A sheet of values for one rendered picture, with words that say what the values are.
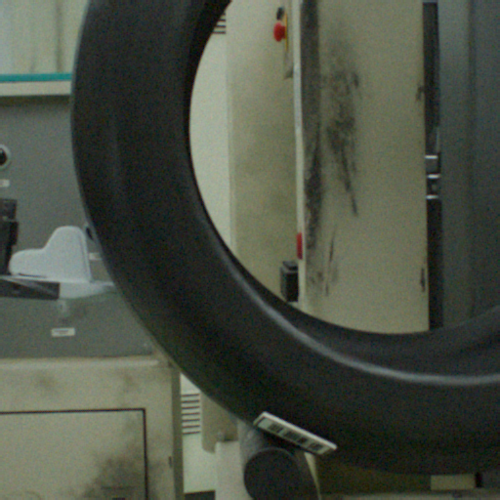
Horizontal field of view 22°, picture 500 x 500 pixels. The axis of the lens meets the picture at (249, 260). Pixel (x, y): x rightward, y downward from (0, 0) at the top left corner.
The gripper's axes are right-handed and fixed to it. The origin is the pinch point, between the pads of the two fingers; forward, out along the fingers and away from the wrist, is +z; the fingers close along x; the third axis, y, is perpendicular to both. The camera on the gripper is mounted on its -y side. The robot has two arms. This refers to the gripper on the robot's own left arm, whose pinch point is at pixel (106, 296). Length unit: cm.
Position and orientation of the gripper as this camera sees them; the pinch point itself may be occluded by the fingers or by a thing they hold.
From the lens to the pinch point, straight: 109.1
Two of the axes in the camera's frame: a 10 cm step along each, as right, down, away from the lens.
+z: 9.9, 1.0, 0.3
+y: 1.0, -9.9, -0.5
